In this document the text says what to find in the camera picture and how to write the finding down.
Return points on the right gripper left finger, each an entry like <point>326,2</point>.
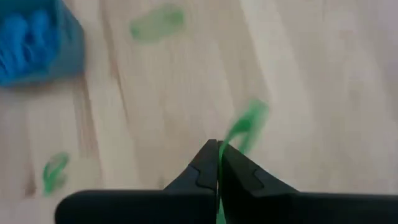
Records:
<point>155,205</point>

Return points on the dark teal plastic basket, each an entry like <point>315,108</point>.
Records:
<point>71,56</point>

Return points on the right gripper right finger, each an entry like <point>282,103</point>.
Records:
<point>280,208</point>

